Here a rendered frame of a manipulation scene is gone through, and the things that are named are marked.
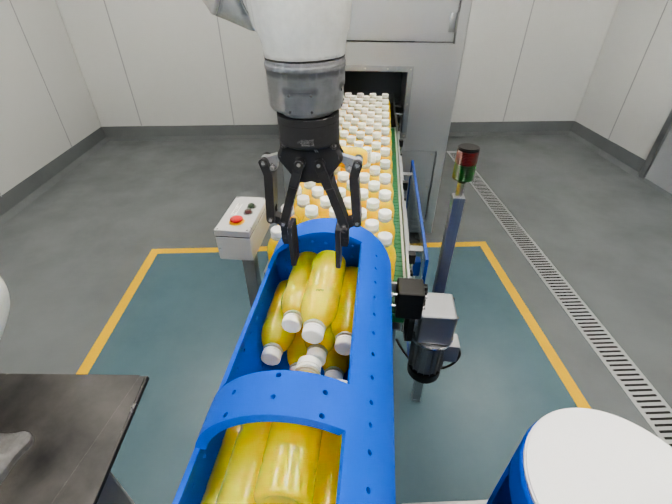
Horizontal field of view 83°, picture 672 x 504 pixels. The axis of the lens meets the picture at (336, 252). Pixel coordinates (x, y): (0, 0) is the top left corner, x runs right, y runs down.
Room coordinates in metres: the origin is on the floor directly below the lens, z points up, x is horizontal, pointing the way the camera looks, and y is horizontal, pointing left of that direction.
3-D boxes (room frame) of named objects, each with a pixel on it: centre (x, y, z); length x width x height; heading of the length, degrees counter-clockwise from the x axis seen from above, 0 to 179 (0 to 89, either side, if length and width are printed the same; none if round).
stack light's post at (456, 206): (1.07, -0.39, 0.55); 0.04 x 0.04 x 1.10; 84
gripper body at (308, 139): (0.47, 0.03, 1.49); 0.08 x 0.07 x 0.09; 84
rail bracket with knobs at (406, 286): (0.75, -0.19, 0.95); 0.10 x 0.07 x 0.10; 84
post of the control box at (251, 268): (0.97, 0.28, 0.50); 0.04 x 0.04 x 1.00; 84
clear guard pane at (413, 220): (1.33, -0.33, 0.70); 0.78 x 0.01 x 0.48; 174
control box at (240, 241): (0.97, 0.28, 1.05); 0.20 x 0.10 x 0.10; 174
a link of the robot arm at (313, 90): (0.47, 0.03, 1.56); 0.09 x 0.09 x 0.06
